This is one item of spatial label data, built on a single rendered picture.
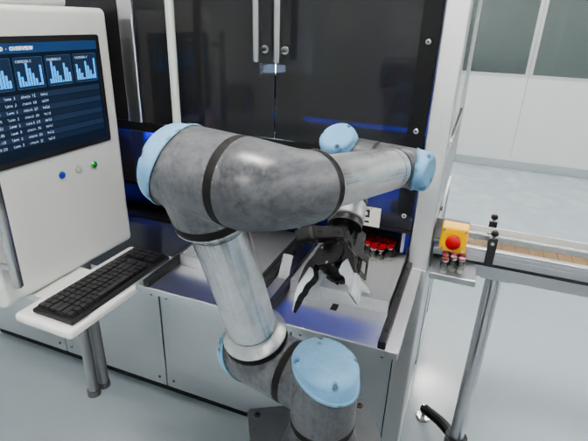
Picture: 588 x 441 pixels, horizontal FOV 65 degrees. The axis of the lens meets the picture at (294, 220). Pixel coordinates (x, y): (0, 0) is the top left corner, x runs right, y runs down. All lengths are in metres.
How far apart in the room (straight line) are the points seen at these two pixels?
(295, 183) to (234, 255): 0.19
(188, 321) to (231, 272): 1.20
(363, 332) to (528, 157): 5.08
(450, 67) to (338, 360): 0.77
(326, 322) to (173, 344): 0.98
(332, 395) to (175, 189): 0.42
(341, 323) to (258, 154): 0.68
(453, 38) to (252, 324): 0.83
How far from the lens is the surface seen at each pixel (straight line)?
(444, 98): 1.26
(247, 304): 0.74
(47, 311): 1.39
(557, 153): 6.06
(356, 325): 1.14
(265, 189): 0.52
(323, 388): 0.79
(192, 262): 1.35
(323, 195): 0.55
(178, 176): 0.57
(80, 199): 1.55
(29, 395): 2.44
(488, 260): 1.49
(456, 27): 1.25
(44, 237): 1.49
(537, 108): 5.94
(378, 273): 1.36
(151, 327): 2.01
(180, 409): 2.19
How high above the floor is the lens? 1.54
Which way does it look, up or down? 24 degrees down
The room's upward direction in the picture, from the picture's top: 2 degrees clockwise
